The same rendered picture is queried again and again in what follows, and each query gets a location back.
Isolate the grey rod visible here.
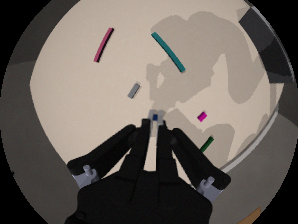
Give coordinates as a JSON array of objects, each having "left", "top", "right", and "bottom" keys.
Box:
[{"left": 128, "top": 83, "right": 140, "bottom": 99}]

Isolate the dark green rod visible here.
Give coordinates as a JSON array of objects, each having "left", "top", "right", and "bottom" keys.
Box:
[{"left": 200, "top": 136, "right": 214, "bottom": 152}]

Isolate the pink rod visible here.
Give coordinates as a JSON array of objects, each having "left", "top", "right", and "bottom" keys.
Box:
[{"left": 94, "top": 28, "right": 114, "bottom": 63}]

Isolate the turquoise rod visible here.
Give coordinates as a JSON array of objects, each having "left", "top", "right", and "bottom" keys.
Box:
[{"left": 151, "top": 32, "right": 186, "bottom": 72}]

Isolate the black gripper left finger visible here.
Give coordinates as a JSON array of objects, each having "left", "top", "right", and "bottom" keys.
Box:
[{"left": 67, "top": 109, "right": 154, "bottom": 206}]

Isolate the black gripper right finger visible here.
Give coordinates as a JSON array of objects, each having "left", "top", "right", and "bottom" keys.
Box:
[{"left": 156, "top": 110, "right": 231, "bottom": 211}]

